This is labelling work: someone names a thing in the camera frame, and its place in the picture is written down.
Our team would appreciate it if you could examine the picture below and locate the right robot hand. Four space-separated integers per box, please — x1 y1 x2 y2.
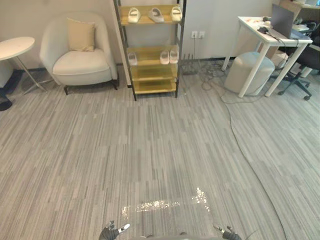
212 223 243 240

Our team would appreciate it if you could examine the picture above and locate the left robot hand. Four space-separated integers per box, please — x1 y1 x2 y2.
99 220 131 240

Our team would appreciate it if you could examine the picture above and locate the white round pouf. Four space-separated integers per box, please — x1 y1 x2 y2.
224 51 276 95

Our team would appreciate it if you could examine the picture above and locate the white upholstered armchair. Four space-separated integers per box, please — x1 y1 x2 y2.
39 11 119 96

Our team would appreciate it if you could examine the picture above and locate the white translucent slipper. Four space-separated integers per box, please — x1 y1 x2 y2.
127 52 138 66

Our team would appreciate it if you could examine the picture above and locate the black office chair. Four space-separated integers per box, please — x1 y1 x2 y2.
269 37 320 101

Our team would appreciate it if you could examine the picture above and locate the white desk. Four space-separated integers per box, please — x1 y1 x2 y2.
221 16 313 98

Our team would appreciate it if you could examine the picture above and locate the beige cushion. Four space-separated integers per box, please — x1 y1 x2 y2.
66 17 96 53

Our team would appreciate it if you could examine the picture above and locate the round white side table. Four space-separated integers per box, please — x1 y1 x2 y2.
0 36 48 94

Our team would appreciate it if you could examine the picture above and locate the cream slide slipper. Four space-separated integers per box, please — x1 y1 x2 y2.
127 7 141 24
170 6 183 21

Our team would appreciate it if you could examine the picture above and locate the grey laptop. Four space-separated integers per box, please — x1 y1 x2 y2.
270 3 308 40

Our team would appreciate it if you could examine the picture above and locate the grey felt slipper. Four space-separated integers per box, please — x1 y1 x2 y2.
148 7 165 23

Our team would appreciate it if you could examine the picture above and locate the grey floor cable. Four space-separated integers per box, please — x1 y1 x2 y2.
219 94 288 240

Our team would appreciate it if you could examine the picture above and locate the black frame wooden shoe rack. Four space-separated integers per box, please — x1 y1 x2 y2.
112 0 187 101

